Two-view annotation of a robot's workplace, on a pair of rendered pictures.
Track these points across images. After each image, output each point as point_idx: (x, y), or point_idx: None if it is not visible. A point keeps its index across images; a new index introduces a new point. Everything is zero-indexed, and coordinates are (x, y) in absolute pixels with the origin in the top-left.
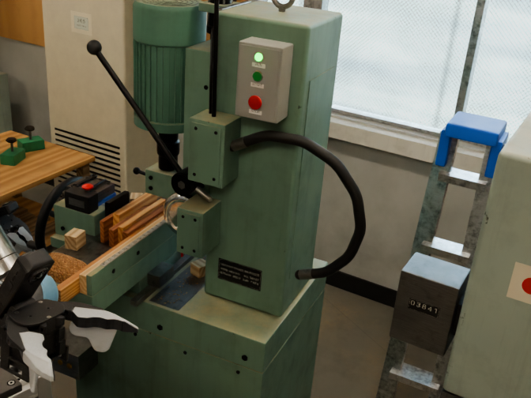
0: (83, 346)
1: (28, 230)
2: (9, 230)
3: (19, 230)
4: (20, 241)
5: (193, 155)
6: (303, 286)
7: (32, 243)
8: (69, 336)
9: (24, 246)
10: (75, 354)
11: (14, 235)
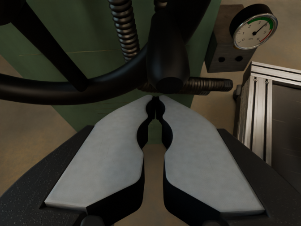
0: (224, 9)
1: (72, 147)
2: (206, 224)
3: (114, 183)
4: (185, 125)
5: None
6: None
7: (178, 39)
8: (222, 27)
9: (185, 106)
10: (242, 6)
11: (192, 165)
